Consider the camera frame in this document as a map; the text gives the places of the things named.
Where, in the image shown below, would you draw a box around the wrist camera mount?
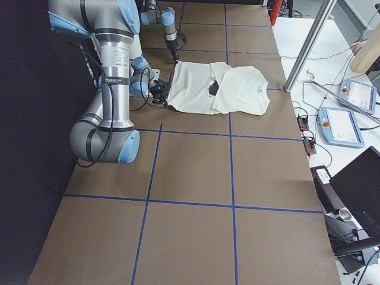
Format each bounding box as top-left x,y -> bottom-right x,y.
177,31 -> 187,44

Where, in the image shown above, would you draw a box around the red cylinder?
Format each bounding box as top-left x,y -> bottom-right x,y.
270,0 -> 283,26

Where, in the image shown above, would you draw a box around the far blue teach pendant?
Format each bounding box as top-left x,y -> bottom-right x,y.
339,79 -> 377,115

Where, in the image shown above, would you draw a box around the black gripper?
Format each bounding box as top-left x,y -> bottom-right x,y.
166,37 -> 179,64
150,69 -> 174,106

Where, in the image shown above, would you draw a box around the black box white label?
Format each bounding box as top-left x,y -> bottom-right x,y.
311,166 -> 346,213

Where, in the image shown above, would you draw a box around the blue teach pendant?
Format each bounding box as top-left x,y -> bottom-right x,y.
339,79 -> 377,115
318,107 -> 365,148

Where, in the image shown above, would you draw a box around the aluminium frame post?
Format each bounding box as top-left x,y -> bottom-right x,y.
283,0 -> 337,93

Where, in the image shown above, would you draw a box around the orange black connector box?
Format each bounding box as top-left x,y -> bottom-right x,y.
296,116 -> 309,131

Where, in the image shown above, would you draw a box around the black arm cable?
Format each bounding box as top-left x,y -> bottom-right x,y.
66,38 -> 155,169

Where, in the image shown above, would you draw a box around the white reacher grabber tool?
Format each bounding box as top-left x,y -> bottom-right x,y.
307,72 -> 379,124

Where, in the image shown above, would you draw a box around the near blue teach pendant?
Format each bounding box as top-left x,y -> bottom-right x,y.
318,107 -> 365,148

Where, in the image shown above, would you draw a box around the cream long-sleeve printed shirt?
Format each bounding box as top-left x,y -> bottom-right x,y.
167,61 -> 270,116

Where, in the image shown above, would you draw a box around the black laptop monitor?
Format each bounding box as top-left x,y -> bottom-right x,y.
330,146 -> 379,236

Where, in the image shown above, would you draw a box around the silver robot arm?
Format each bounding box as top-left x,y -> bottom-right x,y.
140,0 -> 185,63
48,1 -> 160,164

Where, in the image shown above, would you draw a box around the steel cup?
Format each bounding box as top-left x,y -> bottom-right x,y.
331,208 -> 352,222

